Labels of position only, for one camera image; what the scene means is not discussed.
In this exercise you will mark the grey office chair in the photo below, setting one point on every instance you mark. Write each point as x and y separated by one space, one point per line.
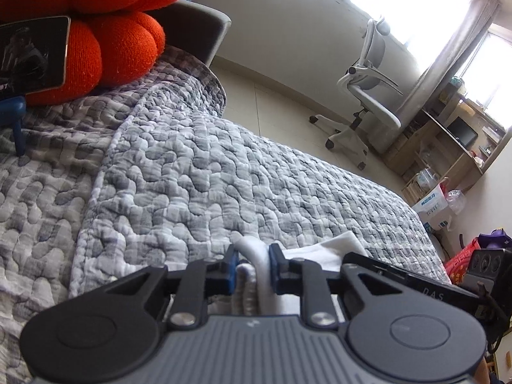
361 77

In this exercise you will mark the blue phone stand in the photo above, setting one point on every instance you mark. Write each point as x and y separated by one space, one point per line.
12 112

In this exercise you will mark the purple plush toy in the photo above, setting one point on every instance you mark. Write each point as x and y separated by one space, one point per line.
497 239

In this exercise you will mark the red snack bag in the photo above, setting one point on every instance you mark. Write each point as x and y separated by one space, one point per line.
457 266

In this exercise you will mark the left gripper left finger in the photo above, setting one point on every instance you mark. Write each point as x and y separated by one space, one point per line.
192 287

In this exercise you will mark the orange flower cushion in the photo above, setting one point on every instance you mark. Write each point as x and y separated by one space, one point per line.
110 42

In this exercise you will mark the smartphone on stand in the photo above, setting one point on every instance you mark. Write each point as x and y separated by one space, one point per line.
33 55

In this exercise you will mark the white garment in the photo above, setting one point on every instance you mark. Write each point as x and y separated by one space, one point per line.
267 278

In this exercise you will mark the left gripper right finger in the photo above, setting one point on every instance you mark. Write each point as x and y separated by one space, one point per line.
313 285

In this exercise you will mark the wooden desk shelf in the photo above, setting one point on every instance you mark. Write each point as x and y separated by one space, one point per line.
451 139

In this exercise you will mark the white paper shopping bag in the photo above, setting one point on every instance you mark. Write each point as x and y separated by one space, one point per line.
434 210

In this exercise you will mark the grey checked quilt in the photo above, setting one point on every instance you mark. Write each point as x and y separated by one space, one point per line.
150 173

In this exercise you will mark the grey curtain right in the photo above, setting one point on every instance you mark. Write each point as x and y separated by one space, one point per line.
480 15

